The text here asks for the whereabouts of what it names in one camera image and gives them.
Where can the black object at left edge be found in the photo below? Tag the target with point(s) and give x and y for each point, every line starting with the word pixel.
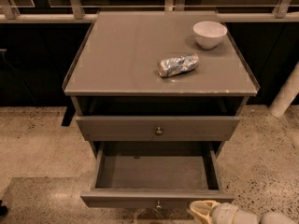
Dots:
pixel 3 209

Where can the grey drawer cabinet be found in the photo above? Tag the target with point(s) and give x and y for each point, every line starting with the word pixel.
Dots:
pixel 116 73

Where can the crumpled blue silver bag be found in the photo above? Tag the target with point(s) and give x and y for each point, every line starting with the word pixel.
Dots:
pixel 177 65

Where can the grey top drawer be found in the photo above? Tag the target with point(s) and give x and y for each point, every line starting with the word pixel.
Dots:
pixel 157 128

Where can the white post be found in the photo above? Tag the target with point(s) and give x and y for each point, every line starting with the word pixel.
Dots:
pixel 287 94

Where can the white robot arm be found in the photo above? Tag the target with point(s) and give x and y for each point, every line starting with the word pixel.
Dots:
pixel 226 213

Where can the white ceramic bowl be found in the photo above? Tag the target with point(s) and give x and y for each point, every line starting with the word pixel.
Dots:
pixel 209 34

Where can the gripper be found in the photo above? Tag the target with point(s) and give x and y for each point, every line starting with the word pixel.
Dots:
pixel 226 214

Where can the metal window railing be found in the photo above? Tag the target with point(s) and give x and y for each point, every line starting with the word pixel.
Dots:
pixel 86 10

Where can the grey drawer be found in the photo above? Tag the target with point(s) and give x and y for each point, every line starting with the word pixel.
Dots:
pixel 157 175
pixel 157 128

